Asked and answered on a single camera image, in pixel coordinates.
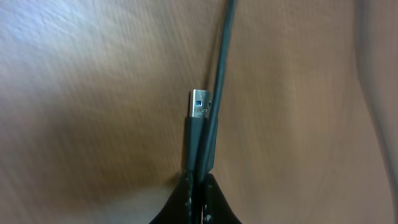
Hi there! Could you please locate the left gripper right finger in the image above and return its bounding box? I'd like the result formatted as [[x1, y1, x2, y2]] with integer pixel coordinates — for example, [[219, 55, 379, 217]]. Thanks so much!
[[202, 174, 241, 224]]

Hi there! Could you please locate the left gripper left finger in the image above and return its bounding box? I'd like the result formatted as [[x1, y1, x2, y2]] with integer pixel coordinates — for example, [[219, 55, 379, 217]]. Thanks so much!
[[150, 172, 193, 224]]

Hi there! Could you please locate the black USB-A cable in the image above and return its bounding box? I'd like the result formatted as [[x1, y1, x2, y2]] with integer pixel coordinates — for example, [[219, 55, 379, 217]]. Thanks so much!
[[185, 0, 238, 187]]

